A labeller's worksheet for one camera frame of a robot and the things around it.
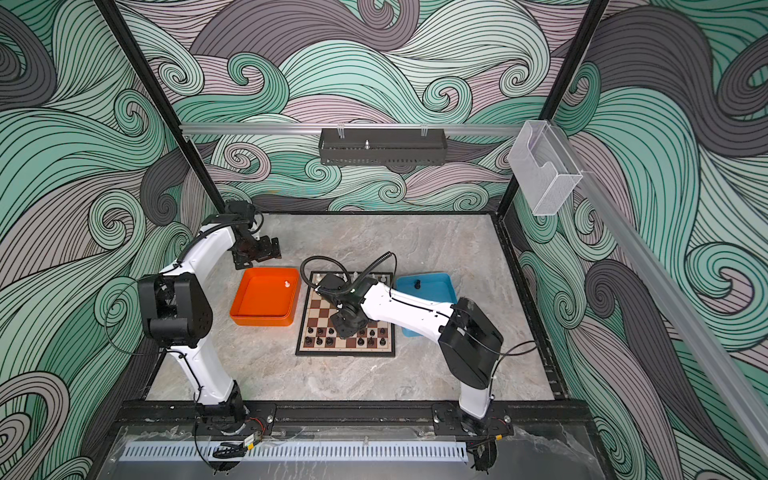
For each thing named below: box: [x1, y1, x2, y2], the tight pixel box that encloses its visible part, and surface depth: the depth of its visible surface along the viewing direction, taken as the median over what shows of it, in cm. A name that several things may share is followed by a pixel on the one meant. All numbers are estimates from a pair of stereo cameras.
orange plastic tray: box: [230, 267, 301, 327], surface depth 97 cm
